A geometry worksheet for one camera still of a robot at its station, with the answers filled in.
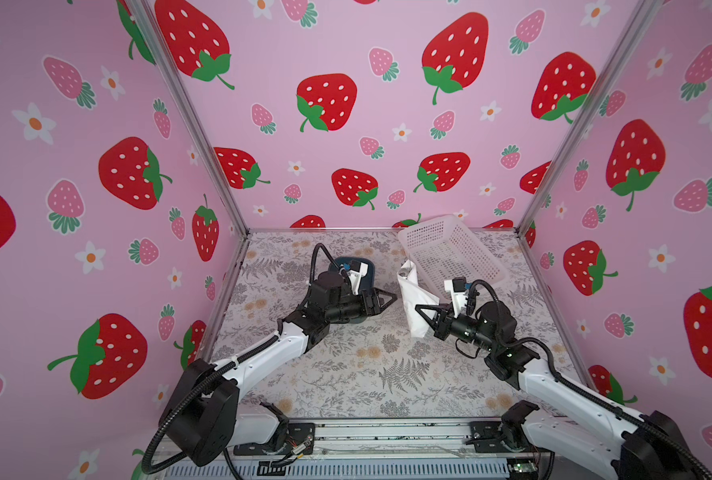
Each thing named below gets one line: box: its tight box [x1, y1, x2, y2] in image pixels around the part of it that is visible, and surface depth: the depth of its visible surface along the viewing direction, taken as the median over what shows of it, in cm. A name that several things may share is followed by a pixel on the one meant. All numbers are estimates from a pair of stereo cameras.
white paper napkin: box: [397, 259, 439, 338], surface depth 76 cm
